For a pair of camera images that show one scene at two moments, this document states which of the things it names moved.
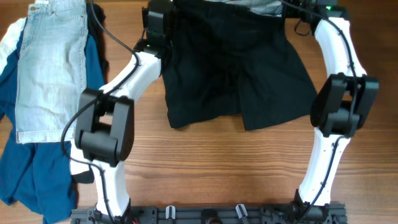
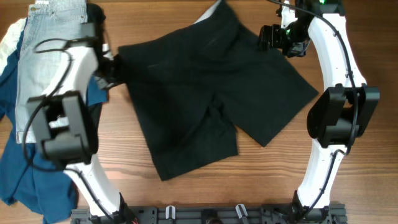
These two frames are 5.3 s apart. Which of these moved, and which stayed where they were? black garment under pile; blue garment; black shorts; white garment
Moved: black shorts
Stayed: white garment; blue garment; black garment under pile
